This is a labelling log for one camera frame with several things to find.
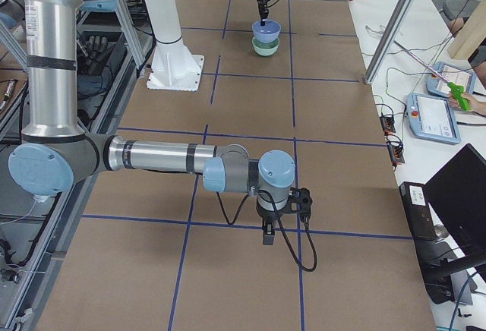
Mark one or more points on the blue ceramic bowl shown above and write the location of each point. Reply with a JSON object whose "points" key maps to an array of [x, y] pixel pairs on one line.
{"points": [[266, 31]]}

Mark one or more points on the green ceramic bowl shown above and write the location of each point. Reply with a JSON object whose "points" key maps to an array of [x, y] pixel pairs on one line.
{"points": [[265, 49]]}

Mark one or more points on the black computer box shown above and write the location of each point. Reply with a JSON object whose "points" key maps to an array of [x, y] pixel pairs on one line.
{"points": [[418, 213]]}

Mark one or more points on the black usb hub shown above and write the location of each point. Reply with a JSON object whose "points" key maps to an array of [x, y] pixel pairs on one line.
{"points": [[395, 149], [387, 119]]}

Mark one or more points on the black monitor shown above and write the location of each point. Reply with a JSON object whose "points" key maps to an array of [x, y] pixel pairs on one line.
{"points": [[457, 195]]}

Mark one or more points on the near teach pendant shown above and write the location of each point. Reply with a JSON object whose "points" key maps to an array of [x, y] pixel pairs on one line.
{"points": [[431, 118]]}

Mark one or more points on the teach pendant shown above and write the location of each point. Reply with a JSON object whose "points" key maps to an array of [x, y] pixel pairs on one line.
{"points": [[431, 118], [460, 76]]}

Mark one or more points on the far teach pendant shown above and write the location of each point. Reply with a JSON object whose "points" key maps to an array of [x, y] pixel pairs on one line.
{"points": [[460, 76]]}

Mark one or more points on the reacher grabber tool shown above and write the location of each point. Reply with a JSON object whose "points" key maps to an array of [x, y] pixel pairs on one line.
{"points": [[455, 89]]}

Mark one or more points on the seated person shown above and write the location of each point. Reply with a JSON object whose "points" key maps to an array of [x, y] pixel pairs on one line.
{"points": [[477, 61]]}

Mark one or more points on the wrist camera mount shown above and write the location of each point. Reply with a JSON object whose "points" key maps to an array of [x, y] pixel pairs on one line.
{"points": [[299, 202]]}

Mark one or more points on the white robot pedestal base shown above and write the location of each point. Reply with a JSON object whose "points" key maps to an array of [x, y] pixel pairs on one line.
{"points": [[173, 66]]}

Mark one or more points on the aluminium frame post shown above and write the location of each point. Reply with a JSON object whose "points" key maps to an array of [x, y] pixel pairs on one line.
{"points": [[392, 28]]}

